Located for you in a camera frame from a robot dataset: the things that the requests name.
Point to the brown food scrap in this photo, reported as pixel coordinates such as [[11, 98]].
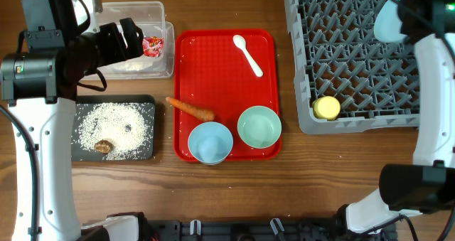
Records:
[[103, 146]]

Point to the clear plastic waste bin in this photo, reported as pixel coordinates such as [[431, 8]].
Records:
[[150, 17]]

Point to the black waste tray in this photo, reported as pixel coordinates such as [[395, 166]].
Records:
[[117, 127]]

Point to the white plastic spoon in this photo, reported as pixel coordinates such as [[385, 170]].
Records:
[[240, 43]]

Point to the yellow plastic cup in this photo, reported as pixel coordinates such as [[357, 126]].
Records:
[[326, 107]]

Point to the red snack wrapper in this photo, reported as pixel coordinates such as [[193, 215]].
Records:
[[152, 46]]

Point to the white rice grains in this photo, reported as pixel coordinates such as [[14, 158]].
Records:
[[113, 123]]

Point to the grey dishwasher rack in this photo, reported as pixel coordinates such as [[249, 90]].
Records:
[[336, 54]]

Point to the red plastic tray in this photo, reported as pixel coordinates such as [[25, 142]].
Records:
[[210, 72]]

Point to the crumpled white tissue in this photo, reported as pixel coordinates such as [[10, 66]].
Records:
[[127, 66]]

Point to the orange carrot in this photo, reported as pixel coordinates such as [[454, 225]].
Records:
[[204, 115]]

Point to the green bowl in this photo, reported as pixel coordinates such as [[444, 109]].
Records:
[[259, 127]]

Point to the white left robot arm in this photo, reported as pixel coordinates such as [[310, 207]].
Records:
[[62, 43]]

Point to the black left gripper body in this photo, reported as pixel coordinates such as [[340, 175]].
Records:
[[103, 49]]

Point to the small light blue bowl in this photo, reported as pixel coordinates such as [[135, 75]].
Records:
[[210, 143]]

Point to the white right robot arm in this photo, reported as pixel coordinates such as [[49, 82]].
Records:
[[426, 185]]

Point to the large light blue plate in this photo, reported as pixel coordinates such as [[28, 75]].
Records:
[[388, 24]]

